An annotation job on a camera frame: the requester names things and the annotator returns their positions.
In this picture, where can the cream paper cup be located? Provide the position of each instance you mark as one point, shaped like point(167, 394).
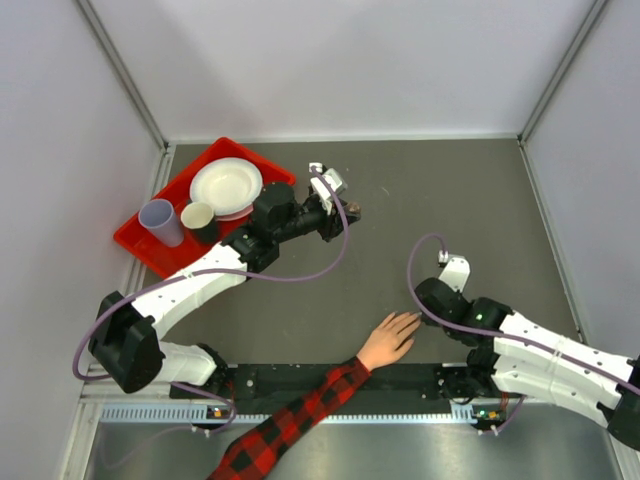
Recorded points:
point(197, 215)

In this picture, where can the lilac plastic cup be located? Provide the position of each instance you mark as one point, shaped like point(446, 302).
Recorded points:
point(159, 218)

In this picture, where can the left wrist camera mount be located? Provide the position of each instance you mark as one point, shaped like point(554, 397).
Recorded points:
point(326, 182)

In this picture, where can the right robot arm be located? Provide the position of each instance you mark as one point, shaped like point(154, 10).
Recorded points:
point(526, 359)

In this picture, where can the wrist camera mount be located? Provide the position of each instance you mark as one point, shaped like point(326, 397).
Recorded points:
point(455, 270)
point(326, 182)

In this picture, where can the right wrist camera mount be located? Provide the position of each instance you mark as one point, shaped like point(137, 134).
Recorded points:
point(455, 270)

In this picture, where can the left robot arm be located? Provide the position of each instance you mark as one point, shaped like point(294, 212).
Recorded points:
point(128, 340)

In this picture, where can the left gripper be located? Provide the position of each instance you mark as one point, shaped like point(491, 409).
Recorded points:
point(333, 223)

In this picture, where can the mannequin hand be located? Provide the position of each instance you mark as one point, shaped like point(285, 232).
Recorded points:
point(389, 341)

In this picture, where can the nail polish bottle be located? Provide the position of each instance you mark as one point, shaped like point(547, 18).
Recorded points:
point(353, 208)

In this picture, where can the red plaid sleeve forearm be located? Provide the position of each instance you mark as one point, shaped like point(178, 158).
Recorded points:
point(253, 455)

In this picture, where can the red plastic tray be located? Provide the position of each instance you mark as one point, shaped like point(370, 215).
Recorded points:
point(165, 261)

